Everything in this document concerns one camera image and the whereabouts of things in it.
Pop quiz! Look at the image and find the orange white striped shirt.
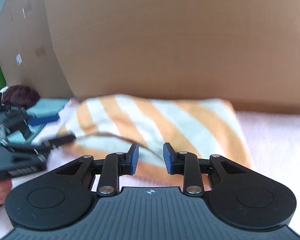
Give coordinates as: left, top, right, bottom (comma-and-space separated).
58, 94, 250, 186

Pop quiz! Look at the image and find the left cardboard box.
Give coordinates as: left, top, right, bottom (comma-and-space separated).
0, 0, 73, 98

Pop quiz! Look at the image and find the pink fleece towel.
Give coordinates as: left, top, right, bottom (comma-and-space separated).
0, 97, 300, 238

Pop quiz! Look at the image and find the white label on left box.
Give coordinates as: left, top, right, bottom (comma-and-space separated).
15, 54, 23, 65

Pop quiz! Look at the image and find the teal garment with black strap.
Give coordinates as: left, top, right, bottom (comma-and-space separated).
7, 98, 69, 144

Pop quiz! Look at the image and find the large cardboard box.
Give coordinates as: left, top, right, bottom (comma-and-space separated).
45, 0, 300, 113

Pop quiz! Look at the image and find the dark brown garment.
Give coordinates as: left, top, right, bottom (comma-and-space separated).
2, 85, 40, 109

